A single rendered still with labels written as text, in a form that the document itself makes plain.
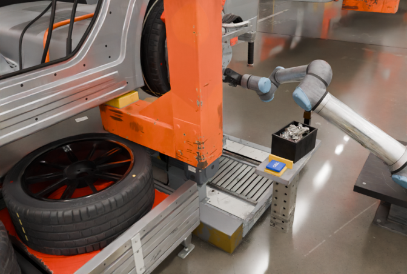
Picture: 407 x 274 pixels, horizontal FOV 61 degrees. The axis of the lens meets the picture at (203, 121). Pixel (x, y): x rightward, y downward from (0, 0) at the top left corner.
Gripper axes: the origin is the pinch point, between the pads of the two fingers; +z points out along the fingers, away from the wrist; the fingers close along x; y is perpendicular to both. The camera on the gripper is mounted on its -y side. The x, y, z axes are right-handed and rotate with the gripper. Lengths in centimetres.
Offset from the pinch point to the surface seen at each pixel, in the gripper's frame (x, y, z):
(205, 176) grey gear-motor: -66, -16, -32
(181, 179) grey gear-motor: -72, -14, -17
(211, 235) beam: -92, -11, -46
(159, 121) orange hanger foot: -52, -59, -22
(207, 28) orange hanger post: -18, -87, -48
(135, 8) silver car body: -8, -79, 4
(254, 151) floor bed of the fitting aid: -34, 45, -26
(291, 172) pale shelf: -49, -23, -76
